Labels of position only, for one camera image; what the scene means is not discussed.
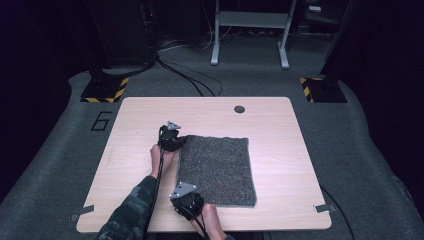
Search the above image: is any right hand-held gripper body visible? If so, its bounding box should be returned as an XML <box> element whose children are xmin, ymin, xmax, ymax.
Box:
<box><xmin>169</xmin><ymin>181</ymin><xmax>205</xmax><ymax>221</ymax></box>

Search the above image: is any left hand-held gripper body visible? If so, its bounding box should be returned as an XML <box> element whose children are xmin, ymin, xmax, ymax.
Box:
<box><xmin>158</xmin><ymin>120</ymin><xmax>183</xmax><ymax>153</ymax></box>

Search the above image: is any grey speckled cloth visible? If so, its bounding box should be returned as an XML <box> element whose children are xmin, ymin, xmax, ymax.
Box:
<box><xmin>176</xmin><ymin>134</ymin><xmax>258</xmax><ymax>208</ymax></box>

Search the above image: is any person's left hand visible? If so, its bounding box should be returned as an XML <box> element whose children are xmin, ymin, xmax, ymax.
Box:
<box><xmin>149</xmin><ymin>143</ymin><xmax>181</xmax><ymax>178</ymax></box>

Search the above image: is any person's right hand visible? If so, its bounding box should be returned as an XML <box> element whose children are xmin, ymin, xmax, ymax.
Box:
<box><xmin>190</xmin><ymin>203</ymin><xmax>228</xmax><ymax>240</ymax></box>

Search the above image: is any black striped stand base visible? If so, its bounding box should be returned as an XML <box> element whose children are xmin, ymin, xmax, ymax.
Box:
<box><xmin>80</xmin><ymin>75</ymin><xmax>131</xmax><ymax>104</ymax></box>
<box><xmin>298</xmin><ymin>76</ymin><xmax>349</xmax><ymax>104</ymax></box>

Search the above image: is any grey tape strip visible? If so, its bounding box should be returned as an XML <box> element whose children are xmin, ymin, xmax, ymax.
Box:
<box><xmin>313</xmin><ymin>202</ymin><xmax>337</xmax><ymax>214</ymax></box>
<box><xmin>69</xmin><ymin>204</ymin><xmax>96</xmax><ymax>223</ymax></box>

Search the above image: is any black computer cabinet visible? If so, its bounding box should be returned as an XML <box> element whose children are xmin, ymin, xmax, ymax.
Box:
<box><xmin>85</xmin><ymin>0</ymin><xmax>158</xmax><ymax>69</ymax></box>

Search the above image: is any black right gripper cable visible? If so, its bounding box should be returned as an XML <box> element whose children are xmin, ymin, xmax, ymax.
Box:
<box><xmin>181</xmin><ymin>203</ymin><xmax>211</xmax><ymax>240</ymax></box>

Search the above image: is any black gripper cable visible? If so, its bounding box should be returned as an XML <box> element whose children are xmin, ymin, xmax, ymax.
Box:
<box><xmin>181</xmin><ymin>203</ymin><xmax>211</xmax><ymax>240</ymax></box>
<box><xmin>142</xmin><ymin>128</ymin><xmax>166</xmax><ymax>240</ymax></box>

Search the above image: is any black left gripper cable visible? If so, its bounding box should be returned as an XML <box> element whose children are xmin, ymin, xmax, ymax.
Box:
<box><xmin>142</xmin><ymin>128</ymin><xmax>166</xmax><ymax>240</ymax></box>

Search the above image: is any black floor cable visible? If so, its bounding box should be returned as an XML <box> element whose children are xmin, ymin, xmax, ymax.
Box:
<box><xmin>155</xmin><ymin>57</ymin><xmax>206</xmax><ymax>98</ymax></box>
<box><xmin>163</xmin><ymin>59</ymin><xmax>224</xmax><ymax>98</ymax></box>

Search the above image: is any white floor cable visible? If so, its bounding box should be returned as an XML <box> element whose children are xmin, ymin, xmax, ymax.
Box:
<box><xmin>158</xmin><ymin>25</ymin><xmax>234</xmax><ymax>54</ymax></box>

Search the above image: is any white metal stand frame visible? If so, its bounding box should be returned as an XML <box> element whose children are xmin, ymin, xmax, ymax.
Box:
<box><xmin>210</xmin><ymin>0</ymin><xmax>298</xmax><ymax>70</ymax></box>

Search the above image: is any thin black cable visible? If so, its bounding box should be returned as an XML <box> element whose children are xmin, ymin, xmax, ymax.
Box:
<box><xmin>319</xmin><ymin>184</ymin><xmax>357</xmax><ymax>240</ymax></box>

